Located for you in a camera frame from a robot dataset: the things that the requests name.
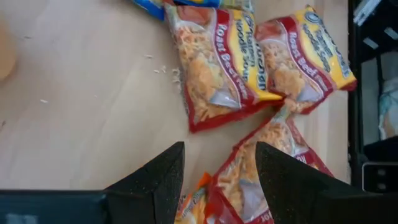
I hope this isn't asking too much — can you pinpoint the black box with grey rim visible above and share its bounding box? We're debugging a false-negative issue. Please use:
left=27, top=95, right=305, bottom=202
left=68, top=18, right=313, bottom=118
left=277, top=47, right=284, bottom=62
left=362, top=161, right=398, bottom=194

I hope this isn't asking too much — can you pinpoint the brown snack bag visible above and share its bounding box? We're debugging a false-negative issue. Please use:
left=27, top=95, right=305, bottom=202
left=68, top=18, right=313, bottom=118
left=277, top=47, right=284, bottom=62
left=164, top=4, right=285, bottom=134

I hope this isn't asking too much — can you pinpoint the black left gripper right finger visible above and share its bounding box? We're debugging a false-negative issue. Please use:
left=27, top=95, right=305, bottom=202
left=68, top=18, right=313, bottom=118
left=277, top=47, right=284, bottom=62
left=255, top=141, right=365, bottom=224

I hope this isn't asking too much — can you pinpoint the black aluminium table frame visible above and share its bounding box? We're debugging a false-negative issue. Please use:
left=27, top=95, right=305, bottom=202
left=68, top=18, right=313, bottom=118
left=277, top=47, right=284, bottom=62
left=347, top=0, right=365, bottom=187

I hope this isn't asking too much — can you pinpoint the blue ramen noodle packet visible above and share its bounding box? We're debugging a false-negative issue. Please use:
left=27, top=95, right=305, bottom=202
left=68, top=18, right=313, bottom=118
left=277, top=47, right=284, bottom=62
left=172, top=0, right=254, bottom=13
left=130, top=0, right=165, bottom=22

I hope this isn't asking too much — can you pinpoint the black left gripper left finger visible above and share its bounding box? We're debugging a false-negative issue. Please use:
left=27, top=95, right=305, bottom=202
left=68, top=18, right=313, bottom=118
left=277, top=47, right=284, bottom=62
left=104, top=141, right=186, bottom=224

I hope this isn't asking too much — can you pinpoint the red roast beef ramen packet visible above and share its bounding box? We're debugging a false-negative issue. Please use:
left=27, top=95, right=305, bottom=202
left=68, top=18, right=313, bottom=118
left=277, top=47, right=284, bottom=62
left=254, top=4, right=358, bottom=115
left=205, top=105, right=335, bottom=224

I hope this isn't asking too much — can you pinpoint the orange ramen noodle packet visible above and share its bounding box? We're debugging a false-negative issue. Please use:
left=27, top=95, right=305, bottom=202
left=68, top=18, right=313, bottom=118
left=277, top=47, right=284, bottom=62
left=174, top=172, right=214, bottom=224

